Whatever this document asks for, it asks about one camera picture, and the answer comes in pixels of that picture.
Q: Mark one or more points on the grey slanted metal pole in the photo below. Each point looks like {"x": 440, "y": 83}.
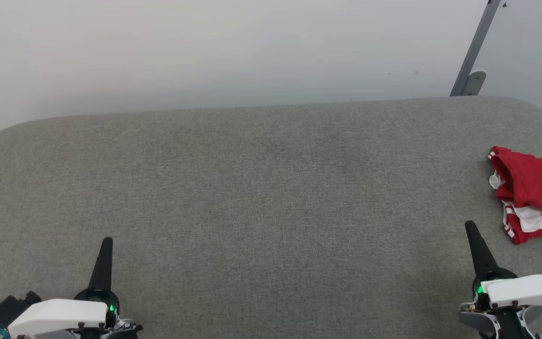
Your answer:
{"x": 475, "y": 47}

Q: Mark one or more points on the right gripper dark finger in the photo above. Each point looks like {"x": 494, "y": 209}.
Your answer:
{"x": 482, "y": 256}

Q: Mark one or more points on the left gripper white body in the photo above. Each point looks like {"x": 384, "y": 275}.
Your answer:
{"x": 59, "y": 315}

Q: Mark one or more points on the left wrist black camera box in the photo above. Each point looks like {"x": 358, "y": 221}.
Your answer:
{"x": 12, "y": 308}

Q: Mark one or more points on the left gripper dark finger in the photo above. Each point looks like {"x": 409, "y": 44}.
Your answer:
{"x": 103, "y": 268}

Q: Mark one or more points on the grey rounded pole bracket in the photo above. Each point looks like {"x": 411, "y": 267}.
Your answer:
{"x": 474, "y": 84}

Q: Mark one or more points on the red and white garment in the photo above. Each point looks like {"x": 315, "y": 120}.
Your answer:
{"x": 539, "y": 183}

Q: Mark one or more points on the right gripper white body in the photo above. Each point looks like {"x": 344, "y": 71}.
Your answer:
{"x": 525, "y": 289}

